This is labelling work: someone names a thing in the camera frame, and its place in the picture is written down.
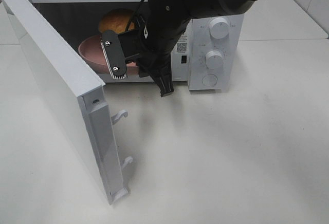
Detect white microwave door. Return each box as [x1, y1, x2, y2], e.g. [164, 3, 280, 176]
[2, 0, 133, 204]

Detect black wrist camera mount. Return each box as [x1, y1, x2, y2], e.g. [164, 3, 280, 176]
[101, 29, 141, 80]

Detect upper white power knob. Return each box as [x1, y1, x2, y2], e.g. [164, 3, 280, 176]
[209, 17, 230, 39]

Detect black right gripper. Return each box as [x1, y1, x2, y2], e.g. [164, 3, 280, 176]
[137, 0, 191, 97]

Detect white warning label sticker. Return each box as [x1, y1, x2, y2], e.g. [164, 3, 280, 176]
[176, 34, 189, 53]

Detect pink round plate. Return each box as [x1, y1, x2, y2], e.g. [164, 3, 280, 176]
[78, 34, 124, 74]

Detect lower white timer knob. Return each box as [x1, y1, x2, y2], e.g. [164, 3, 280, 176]
[205, 50, 224, 69]

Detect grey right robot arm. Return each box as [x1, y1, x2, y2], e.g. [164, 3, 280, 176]
[138, 0, 257, 97]

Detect round white door button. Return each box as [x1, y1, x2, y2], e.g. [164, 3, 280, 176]
[202, 74, 217, 87]

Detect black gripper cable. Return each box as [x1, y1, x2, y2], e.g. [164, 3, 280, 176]
[125, 0, 161, 33]

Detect toy hamburger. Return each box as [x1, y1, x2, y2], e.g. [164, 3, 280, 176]
[98, 9, 133, 34]

